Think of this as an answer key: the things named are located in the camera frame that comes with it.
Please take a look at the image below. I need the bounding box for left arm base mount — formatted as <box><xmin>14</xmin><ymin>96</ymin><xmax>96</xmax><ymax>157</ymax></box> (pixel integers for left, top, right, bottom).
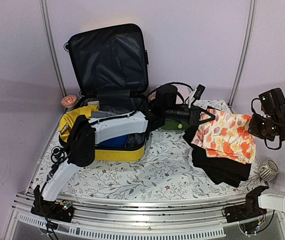
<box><xmin>30</xmin><ymin>200</ymin><xmax>75</xmax><ymax>223</ymax></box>

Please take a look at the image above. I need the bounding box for floral table mat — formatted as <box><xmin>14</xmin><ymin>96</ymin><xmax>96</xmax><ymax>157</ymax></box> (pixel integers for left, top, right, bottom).
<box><xmin>32</xmin><ymin>98</ymin><xmax>268</xmax><ymax>202</ymax></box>

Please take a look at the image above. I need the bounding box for blue fabric pouch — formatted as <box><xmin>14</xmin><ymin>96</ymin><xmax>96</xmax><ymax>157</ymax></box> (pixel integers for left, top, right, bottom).
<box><xmin>98</xmin><ymin>134</ymin><xmax>129</xmax><ymax>148</ymax></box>

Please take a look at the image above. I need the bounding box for red patterned cup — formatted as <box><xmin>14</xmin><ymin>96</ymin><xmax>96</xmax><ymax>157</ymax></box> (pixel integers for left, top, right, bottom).
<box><xmin>60</xmin><ymin>95</ymin><xmax>78</xmax><ymax>108</ymax></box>

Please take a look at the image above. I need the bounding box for yellow Pikachu suitcase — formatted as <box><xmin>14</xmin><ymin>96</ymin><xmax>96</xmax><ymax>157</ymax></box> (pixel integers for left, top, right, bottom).
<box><xmin>67</xmin><ymin>23</ymin><xmax>149</xmax><ymax>162</ymax></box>

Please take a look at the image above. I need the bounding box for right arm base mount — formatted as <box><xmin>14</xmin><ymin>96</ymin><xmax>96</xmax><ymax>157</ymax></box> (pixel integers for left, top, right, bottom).
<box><xmin>222</xmin><ymin>185</ymin><xmax>268</xmax><ymax>223</ymax></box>

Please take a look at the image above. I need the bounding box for yellow cloth item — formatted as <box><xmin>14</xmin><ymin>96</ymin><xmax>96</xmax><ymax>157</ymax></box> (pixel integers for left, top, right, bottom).
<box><xmin>59</xmin><ymin>105</ymin><xmax>99</xmax><ymax>143</ymax></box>

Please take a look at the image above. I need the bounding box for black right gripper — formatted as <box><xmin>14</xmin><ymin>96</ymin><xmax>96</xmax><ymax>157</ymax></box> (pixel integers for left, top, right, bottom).
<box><xmin>248</xmin><ymin>112</ymin><xmax>284</xmax><ymax>141</ymax></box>

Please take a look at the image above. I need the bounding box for orange floral cloth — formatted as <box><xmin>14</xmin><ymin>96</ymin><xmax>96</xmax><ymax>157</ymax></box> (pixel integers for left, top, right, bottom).
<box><xmin>191</xmin><ymin>108</ymin><xmax>256</xmax><ymax>164</ymax></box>

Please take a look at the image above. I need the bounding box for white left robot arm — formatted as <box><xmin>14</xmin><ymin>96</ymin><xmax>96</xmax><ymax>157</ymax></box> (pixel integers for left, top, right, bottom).
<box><xmin>34</xmin><ymin>82</ymin><xmax>215</xmax><ymax>217</ymax></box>

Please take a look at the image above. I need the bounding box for green drawer box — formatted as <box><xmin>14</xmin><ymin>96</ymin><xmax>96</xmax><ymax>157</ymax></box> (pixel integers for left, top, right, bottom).
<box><xmin>161</xmin><ymin>119</ymin><xmax>189</xmax><ymax>131</ymax></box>

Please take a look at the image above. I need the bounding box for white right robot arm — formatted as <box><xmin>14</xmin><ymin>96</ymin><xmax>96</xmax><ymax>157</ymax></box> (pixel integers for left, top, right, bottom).
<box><xmin>241</xmin><ymin>87</ymin><xmax>285</xmax><ymax>218</ymax></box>

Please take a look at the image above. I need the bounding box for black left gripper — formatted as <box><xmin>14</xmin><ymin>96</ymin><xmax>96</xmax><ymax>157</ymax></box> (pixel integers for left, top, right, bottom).
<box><xmin>164</xmin><ymin>105</ymin><xmax>216</xmax><ymax>126</ymax></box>

